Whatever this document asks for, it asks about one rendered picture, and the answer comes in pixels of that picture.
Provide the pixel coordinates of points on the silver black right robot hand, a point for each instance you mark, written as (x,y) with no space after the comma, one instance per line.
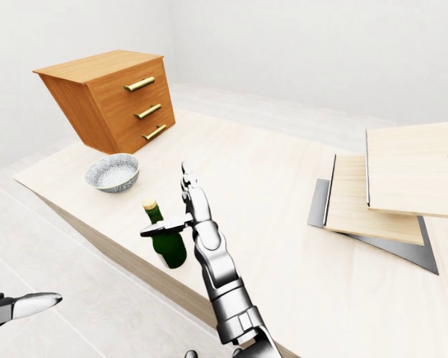
(209,238)

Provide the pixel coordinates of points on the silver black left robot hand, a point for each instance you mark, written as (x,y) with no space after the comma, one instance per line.
(30,304)

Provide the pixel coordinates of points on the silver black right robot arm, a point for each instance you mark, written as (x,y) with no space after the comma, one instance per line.
(235,313)

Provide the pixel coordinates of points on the green wine bottle with cork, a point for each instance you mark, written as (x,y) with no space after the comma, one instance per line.
(170,250)

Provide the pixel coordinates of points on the pale wood and metal rack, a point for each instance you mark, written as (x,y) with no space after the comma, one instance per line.
(395,194)

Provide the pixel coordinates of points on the patterned white blue bowl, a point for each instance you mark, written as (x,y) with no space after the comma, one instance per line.
(112,175)

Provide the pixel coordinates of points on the small dark rounded shape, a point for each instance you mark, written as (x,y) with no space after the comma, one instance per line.
(191,354)

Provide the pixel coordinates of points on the small wooden drawer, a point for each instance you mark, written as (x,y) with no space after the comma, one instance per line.
(128,143)

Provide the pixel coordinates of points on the medium wooden drawer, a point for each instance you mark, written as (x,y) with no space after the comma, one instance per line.
(119,121)

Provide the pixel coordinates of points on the large wooden drawer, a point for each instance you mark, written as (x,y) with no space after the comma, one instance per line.
(112,98)

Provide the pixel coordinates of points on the wooden cabinet with drawers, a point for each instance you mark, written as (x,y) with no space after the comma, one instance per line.
(71,100)

